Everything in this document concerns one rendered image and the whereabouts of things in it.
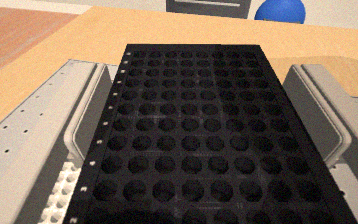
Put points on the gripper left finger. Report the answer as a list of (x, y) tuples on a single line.
[(63, 133)]

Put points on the grey flat base plate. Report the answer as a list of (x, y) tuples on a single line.
[(16, 126)]

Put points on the black well plate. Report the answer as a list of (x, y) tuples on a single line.
[(202, 134)]

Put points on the white well plate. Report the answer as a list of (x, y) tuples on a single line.
[(60, 196)]

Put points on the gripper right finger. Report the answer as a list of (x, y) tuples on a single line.
[(328, 112)]

